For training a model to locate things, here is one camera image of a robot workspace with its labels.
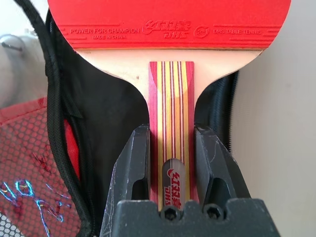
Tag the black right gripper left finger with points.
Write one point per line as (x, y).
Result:
(128, 168)

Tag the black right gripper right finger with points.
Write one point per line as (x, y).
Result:
(219, 168)

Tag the red black paddle case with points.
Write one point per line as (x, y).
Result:
(111, 111)

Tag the red ping-pong paddle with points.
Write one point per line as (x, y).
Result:
(172, 74)

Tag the white grey plush toy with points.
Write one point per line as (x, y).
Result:
(22, 74)

